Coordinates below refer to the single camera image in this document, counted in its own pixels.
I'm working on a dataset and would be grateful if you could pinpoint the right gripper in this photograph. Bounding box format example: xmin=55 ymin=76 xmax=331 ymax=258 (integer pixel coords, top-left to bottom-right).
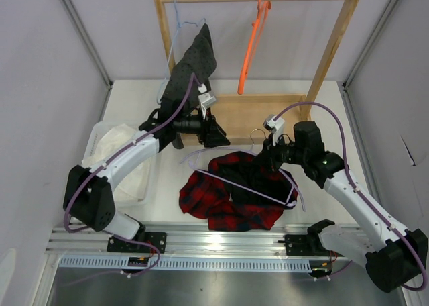
xmin=252 ymin=133 xmax=307 ymax=172

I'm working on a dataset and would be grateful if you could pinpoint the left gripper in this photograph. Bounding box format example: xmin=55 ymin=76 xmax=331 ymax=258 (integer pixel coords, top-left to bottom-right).
xmin=174 ymin=107 xmax=230 ymax=148

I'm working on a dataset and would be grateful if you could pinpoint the purple plastic hanger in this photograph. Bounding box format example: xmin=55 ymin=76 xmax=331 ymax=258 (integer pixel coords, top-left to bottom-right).
xmin=179 ymin=128 xmax=306 ymax=212

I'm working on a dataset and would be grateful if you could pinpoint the red plaid skirt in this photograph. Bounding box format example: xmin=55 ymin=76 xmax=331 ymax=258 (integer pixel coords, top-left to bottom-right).
xmin=178 ymin=151 xmax=298 ymax=232

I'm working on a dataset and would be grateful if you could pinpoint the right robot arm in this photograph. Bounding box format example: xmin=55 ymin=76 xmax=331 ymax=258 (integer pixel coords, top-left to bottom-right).
xmin=254 ymin=117 xmax=428 ymax=293

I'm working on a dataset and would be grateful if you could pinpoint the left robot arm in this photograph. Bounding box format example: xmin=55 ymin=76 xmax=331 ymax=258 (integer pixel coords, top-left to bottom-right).
xmin=63 ymin=112 xmax=230 ymax=252

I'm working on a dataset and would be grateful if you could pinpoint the orange plastic hanger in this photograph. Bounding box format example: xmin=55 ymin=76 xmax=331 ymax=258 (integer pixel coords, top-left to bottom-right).
xmin=237 ymin=0 xmax=271 ymax=95

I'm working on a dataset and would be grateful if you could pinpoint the wooden clothes rack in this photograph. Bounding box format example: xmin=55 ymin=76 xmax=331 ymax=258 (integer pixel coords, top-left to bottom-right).
xmin=154 ymin=0 xmax=359 ymax=144

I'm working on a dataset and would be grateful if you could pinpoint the grey dotted garment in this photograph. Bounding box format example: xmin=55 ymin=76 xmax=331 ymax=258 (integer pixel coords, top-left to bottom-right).
xmin=158 ymin=24 xmax=217 ymax=149

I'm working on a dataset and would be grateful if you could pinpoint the white cloth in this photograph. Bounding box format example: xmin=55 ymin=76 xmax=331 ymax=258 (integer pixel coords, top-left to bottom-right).
xmin=81 ymin=123 xmax=151 ymax=204

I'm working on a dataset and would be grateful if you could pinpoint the white plastic basket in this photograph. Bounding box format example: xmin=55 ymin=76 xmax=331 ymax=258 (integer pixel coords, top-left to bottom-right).
xmin=82 ymin=121 xmax=158 ymax=208

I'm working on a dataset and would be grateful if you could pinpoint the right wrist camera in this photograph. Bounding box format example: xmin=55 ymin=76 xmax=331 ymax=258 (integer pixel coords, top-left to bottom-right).
xmin=263 ymin=115 xmax=285 ymax=146

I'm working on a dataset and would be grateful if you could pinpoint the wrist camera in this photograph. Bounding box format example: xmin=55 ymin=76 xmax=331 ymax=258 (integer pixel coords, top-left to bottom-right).
xmin=198 ymin=84 xmax=217 ymax=115
xmin=263 ymin=115 xmax=285 ymax=146

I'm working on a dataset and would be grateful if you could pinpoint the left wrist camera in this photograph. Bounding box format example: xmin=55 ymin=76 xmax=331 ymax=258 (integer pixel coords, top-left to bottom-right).
xmin=198 ymin=84 xmax=217 ymax=115

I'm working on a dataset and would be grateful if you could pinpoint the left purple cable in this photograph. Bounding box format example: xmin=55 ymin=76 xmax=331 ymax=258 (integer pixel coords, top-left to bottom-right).
xmin=63 ymin=73 xmax=208 ymax=233

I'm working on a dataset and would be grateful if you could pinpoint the aluminium mounting rail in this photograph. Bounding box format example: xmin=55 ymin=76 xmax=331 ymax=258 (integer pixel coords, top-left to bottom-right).
xmin=46 ymin=222 xmax=309 ymax=256

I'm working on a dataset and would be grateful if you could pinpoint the light blue wire hanger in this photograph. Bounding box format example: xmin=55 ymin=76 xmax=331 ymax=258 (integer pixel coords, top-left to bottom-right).
xmin=156 ymin=0 xmax=207 ymax=103

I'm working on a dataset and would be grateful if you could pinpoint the slotted cable duct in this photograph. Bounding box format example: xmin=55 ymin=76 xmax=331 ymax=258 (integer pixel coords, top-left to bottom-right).
xmin=59 ymin=255 xmax=312 ymax=273

